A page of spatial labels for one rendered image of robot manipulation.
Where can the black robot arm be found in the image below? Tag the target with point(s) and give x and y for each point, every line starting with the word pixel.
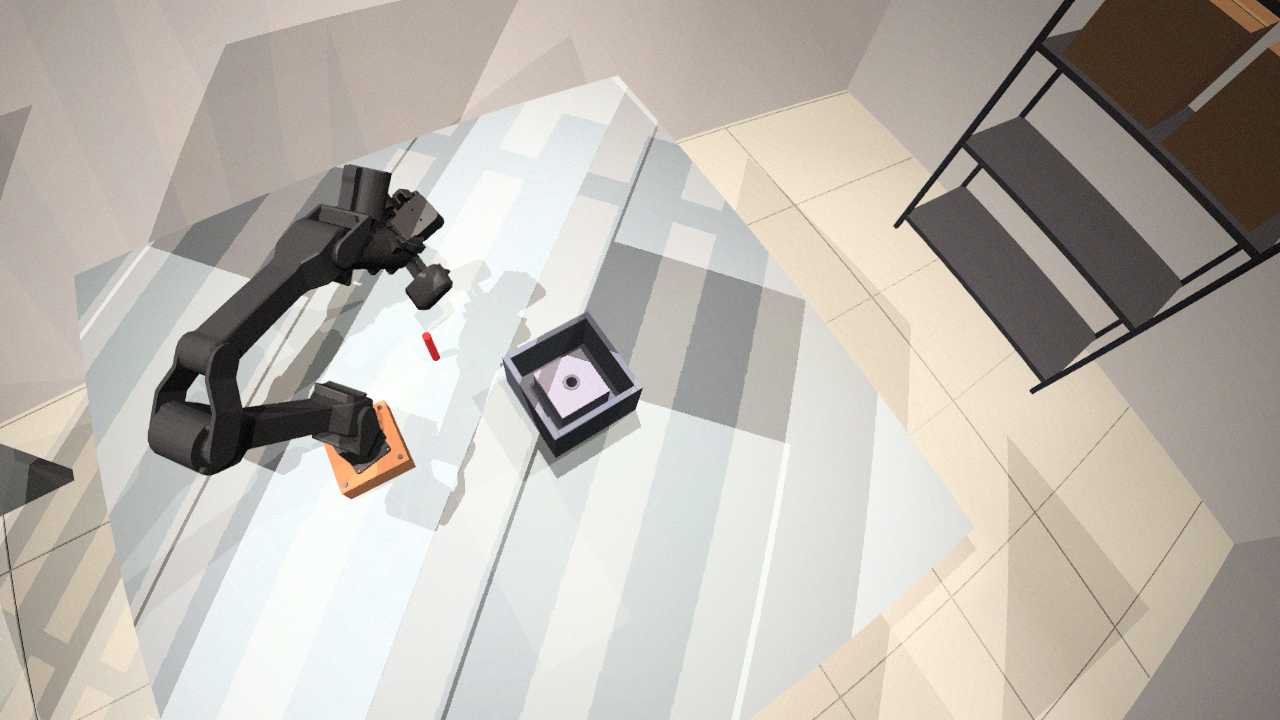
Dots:
pixel 323 247

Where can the red peg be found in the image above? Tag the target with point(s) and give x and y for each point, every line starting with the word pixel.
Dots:
pixel 429 343

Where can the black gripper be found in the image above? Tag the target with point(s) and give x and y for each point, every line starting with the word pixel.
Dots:
pixel 430 284

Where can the white square plate with hole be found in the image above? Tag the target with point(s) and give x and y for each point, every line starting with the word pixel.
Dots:
pixel 571 387

